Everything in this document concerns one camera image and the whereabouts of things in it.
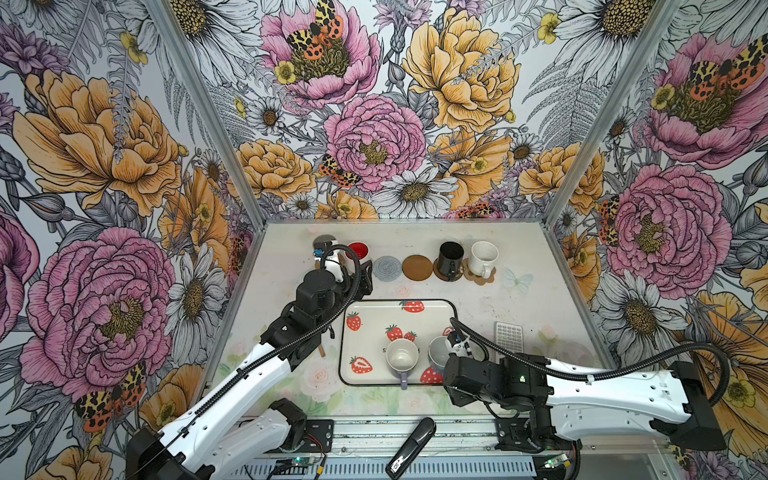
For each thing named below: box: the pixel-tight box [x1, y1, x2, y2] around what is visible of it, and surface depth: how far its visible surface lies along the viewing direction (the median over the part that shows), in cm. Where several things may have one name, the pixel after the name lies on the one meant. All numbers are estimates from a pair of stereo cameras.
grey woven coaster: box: [373, 256, 402, 282], surface depth 110 cm
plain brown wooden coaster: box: [402, 254, 433, 282], surface depth 111 cm
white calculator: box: [494, 321, 524, 353], surface depth 92 cm
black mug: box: [438, 241, 464, 282], surface depth 101 cm
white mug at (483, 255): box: [470, 240, 500, 279], surface depth 102 cm
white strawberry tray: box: [338, 299, 458, 385], surface depth 93 cm
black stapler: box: [385, 417, 437, 480], surface depth 71 cm
